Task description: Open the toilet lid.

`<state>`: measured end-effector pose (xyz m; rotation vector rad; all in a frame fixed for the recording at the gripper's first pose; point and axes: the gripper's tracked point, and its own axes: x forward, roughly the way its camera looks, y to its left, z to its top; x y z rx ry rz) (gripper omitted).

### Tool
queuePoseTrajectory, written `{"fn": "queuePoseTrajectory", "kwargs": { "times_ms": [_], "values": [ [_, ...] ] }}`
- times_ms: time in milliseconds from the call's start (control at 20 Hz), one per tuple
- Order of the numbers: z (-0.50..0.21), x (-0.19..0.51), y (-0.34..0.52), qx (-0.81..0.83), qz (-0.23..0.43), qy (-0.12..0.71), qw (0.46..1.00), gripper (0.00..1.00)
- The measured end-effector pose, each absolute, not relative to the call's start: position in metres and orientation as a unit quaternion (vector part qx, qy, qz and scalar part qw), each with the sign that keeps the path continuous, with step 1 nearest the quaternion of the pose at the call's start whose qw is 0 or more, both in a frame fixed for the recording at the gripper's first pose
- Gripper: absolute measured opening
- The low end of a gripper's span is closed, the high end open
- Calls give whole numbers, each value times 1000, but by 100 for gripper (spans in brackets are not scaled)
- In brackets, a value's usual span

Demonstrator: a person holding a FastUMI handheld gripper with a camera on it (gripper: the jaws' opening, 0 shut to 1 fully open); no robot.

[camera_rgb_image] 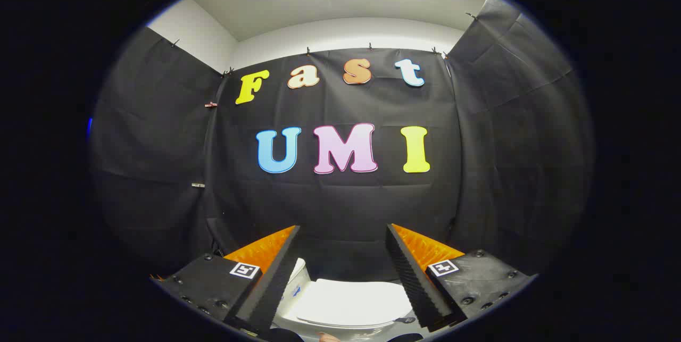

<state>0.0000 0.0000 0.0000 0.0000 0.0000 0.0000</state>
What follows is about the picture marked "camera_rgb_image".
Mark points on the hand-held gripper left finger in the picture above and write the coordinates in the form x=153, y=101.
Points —
x=266, y=289

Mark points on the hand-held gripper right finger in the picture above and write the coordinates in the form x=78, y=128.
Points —
x=412, y=283

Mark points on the white toilet tank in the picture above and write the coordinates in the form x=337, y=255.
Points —
x=298, y=281

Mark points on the black backdrop cloth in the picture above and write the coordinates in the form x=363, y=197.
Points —
x=340, y=198

